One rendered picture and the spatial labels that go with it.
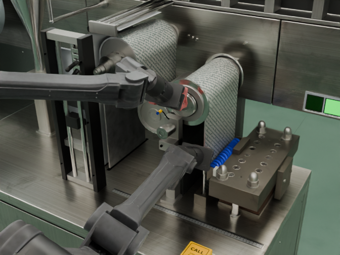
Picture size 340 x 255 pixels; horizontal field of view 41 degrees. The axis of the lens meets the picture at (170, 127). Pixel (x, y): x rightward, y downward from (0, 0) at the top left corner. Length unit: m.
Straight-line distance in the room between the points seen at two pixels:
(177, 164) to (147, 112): 0.36
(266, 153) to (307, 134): 2.29
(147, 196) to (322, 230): 2.01
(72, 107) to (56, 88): 0.45
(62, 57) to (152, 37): 0.29
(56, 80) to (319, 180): 2.49
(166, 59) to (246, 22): 0.29
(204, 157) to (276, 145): 0.35
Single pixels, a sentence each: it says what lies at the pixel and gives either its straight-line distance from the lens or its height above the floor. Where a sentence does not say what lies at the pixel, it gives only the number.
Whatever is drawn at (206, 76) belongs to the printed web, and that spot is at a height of 1.31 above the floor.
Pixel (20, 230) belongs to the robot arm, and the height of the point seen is 1.52.
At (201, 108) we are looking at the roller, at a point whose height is 1.25.
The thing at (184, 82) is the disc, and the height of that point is 1.32.
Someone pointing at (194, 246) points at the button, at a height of 0.92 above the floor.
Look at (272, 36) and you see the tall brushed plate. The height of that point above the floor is 1.38.
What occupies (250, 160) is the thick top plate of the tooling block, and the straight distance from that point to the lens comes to 1.50.
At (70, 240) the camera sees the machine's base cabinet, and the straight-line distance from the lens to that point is 1.59.
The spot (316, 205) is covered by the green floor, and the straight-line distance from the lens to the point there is 3.07.
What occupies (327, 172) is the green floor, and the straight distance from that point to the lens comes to 3.40.
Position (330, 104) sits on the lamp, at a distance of 1.55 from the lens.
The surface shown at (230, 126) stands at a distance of 1.56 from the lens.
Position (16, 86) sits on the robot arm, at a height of 1.44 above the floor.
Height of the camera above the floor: 1.84
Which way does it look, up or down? 29 degrees down
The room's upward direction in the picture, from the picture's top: 1 degrees counter-clockwise
